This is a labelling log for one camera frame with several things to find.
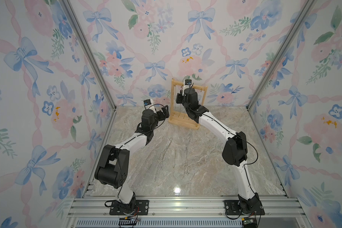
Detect wooden jewelry display stand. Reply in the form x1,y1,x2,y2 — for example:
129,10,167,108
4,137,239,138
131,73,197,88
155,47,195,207
169,79,208,130

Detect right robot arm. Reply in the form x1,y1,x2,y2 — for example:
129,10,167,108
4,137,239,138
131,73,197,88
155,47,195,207
176,87,264,215

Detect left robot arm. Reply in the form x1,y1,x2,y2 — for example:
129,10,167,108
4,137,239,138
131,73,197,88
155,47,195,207
94,100,170,216

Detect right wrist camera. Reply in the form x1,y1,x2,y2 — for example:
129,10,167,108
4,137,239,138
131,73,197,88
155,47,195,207
183,79,193,89

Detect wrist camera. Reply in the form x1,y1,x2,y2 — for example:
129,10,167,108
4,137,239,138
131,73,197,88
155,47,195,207
143,99,154,110
183,79,193,89

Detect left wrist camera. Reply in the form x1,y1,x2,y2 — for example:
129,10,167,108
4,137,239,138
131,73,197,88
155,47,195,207
143,99,154,110

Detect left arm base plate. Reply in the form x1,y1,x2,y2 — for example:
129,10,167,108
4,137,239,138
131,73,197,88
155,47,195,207
108,200,149,216

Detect aluminium mounting rail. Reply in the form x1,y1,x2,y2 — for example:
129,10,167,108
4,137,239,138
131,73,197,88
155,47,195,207
63,195,312,228

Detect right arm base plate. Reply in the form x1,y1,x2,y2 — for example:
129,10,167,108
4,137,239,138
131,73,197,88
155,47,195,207
223,200,265,216

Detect left aluminium corner post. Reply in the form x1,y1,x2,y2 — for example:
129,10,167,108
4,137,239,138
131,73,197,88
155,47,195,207
59,0,116,112

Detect aluminium corner post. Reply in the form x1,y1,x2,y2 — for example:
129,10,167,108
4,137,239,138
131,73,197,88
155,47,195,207
247,0,317,112
59,0,116,112

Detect right aluminium corner post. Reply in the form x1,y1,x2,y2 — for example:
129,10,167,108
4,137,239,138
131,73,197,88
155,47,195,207
247,0,317,112

